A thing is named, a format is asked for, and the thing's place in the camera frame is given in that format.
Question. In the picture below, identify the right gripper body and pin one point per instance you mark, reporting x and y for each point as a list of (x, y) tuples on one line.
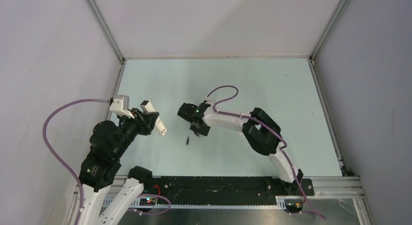
[(202, 130)]

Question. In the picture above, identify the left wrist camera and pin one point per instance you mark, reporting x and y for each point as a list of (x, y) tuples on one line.
[(120, 106)]

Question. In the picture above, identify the white cable duct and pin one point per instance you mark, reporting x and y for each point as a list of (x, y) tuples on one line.
[(137, 204)]

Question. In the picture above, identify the white remote control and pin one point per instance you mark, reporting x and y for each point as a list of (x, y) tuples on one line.
[(156, 121)]

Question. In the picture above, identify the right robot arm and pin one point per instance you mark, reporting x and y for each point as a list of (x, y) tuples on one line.
[(260, 130)]

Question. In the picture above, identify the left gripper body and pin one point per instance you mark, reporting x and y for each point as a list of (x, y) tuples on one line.
[(143, 126)]

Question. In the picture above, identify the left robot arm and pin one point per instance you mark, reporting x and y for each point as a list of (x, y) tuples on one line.
[(109, 141)]

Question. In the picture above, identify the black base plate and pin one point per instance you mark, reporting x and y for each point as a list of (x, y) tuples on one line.
[(203, 190)]

